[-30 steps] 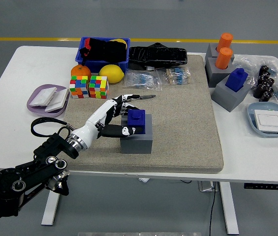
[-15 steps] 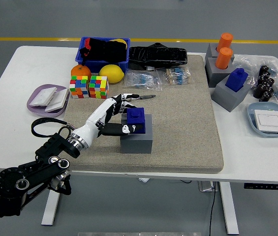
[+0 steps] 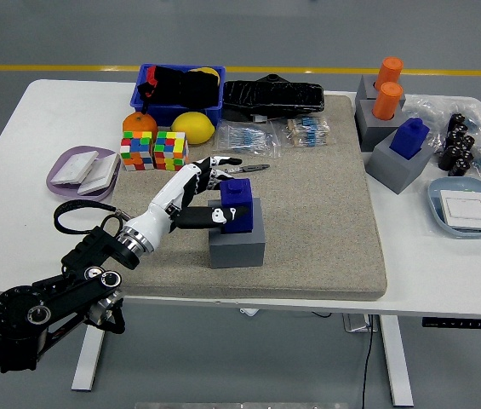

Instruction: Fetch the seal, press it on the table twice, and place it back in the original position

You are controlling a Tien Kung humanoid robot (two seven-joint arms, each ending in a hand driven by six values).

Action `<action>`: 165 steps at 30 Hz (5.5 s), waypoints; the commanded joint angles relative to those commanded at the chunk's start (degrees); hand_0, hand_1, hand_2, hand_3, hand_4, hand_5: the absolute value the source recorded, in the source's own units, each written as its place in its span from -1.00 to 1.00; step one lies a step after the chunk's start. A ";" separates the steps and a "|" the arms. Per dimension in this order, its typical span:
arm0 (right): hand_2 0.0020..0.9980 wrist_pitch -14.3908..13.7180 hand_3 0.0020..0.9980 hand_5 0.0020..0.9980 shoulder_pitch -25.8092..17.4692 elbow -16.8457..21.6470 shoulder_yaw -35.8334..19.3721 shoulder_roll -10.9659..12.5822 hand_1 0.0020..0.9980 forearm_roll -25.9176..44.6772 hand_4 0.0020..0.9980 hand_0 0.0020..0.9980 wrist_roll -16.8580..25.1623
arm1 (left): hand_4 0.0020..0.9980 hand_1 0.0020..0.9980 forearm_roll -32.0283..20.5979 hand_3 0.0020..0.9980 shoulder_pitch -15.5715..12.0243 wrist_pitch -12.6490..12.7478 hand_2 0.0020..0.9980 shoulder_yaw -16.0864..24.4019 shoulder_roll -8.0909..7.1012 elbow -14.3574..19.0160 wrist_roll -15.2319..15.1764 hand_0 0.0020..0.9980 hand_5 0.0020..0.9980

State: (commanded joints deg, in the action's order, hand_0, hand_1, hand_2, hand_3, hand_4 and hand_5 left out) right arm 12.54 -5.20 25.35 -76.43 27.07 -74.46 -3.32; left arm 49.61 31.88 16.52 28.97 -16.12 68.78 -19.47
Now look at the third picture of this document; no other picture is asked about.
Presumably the orange cylinder seal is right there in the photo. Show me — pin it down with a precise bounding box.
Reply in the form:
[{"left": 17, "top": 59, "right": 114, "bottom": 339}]
[
  {"left": 375, "top": 56, "right": 405, "bottom": 91},
  {"left": 371, "top": 81, "right": 404, "bottom": 121}
]

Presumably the blue plastic bin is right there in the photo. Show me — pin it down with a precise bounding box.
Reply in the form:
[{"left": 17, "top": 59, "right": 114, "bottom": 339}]
[{"left": 129, "top": 63, "right": 227, "bottom": 128}]

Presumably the blue-grey dish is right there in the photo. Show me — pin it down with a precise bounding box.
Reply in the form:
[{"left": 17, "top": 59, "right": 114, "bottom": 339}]
[{"left": 427, "top": 176, "right": 481, "bottom": 239}]

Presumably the blue square seal stamp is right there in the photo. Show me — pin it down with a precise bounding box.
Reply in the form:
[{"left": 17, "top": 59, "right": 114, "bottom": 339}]
[
  {"left": 388, "top": 118, "right": 430, "bottom": 161},
  {"left": 218, "top": 177, "right": 254, "bottom": 234}
]

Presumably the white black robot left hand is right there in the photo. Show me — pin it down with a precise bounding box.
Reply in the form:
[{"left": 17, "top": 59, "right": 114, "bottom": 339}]
[{"left": 124, "top": 156, "right": 250, "bottom": 252}]

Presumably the black power cable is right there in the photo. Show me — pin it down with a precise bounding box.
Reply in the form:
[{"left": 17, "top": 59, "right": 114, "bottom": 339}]
[{"left": 361, "top": 314, "right": 375, "bottom": 409}]

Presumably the grey seal holder block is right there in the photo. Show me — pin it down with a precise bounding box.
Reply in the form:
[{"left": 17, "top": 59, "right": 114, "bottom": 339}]
[
  {"left": 365, "top": 127, "right": 435, "bottom": 196},
  {"left": 355, "top": 74, "right": 407, "bottom": 107},
  {"left": 208, "top": 197, "right": 266, "bottom": 269},
  {"left": 353, "top": 99, "right": 405, "bottom": 153}
]

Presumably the clear bag of taped resistors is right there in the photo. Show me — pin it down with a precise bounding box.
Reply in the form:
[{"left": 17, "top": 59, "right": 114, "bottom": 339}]
[{"left": 280, "top": 115, "right": 335, "bottom": 149}]

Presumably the yellow curved object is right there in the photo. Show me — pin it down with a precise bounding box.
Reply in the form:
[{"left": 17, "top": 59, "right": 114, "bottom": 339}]
[{"left": 189, "top": 66, "right": 220, "bottom": 80}]

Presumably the black table control panel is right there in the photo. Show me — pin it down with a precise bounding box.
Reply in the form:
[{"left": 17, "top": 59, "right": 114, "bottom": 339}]
[{"left": 421, "top": 316, "right": 481, "bottom": 331}]

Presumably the grey-brown fabric mat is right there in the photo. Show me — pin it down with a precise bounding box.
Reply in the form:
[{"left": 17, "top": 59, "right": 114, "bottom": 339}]
[{"left": 94, "top": 94, "right": 389, "bottom": 302}]

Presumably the silver box under table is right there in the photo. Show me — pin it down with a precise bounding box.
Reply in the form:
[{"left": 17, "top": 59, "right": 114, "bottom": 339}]
[{"left": 341, "top": 314, "right": 380, "bottom": 333}]

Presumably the colourful puzzle cube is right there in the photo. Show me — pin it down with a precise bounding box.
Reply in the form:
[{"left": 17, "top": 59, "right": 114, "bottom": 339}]
[
  {"left": 119, "top": 130, "right": 155, "bottom": 172},
  {"left": 152, "top": 130, "right": 190, "bottom": 172}
]

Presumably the white wall switch panel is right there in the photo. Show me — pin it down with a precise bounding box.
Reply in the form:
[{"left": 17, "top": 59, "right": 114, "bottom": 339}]
[
  {"left": 438, "top": 189, "right": 481, "bottom": 233},
  {"left": 50, "top": 151, "right": 100, "bottom": 187},
  {"left": 77, "top": 153, "right": 121, "bottom": 196}
]

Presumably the clear bag of blue resistors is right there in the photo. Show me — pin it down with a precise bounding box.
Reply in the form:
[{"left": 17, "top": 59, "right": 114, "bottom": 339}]
[{"left": 213, "top": 121, "right": 283, "bottom": 159}]

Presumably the black grey pen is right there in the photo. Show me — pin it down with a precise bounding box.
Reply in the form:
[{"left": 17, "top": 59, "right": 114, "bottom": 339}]
[{"left": 222, "top": 164, "right": 272, "bottom": 175}]

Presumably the white table leg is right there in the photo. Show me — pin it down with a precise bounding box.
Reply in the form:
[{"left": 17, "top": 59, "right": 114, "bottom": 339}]
[
  {"left": 378, "top": 314, "right": 415, "bottom": 408},
  {"left": 71, "top": 301, "right": 112, "bottom": 392}
]

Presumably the purple dish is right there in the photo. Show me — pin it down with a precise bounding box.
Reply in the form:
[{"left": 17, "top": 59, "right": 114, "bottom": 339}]
[{"left": 45, "top": 145, "right": 122, "bottom": 206}]

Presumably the orange fruit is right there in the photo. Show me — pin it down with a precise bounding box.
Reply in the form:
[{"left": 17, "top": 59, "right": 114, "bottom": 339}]
[{"left": 122, "top": 112, "right": 159, "bottom": 140}]

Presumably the yellow lemon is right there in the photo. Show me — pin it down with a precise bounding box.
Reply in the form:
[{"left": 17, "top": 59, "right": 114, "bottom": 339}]
[{"left": 170, "top": 111, "right": 216, "bottom": 146}]

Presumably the black cloth with red strap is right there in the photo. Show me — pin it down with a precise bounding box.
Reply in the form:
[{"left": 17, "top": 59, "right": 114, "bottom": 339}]
[{"left": 136, "top": 65, "right": 220, "bottom": 107}]

